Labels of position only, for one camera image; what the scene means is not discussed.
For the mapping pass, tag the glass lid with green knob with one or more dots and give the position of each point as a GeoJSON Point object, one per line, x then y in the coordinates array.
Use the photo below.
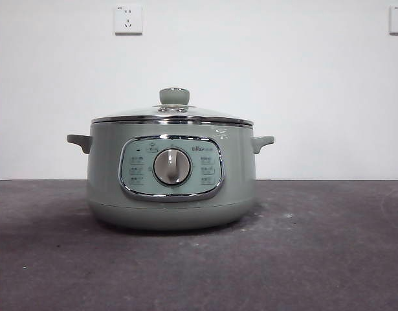
{"type": "Point", "coordinates": [174, 96]}

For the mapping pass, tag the pale green electric pot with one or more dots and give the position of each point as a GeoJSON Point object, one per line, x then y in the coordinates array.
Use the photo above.
{"type": "Point", "coordinates": [105, 168]}

